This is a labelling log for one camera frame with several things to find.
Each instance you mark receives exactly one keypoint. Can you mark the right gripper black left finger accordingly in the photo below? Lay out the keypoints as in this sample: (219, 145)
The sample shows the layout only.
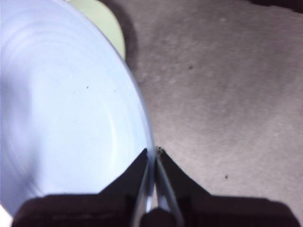
(94, 210)

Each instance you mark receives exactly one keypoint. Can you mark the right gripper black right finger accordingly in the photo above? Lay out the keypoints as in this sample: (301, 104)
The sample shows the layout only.
(225, 212)

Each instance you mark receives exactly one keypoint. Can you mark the blue round plate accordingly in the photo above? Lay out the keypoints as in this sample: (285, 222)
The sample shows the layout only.
(59, 94)

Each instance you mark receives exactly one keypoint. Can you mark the green round plate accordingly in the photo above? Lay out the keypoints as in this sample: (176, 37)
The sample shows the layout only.
(106, 21)

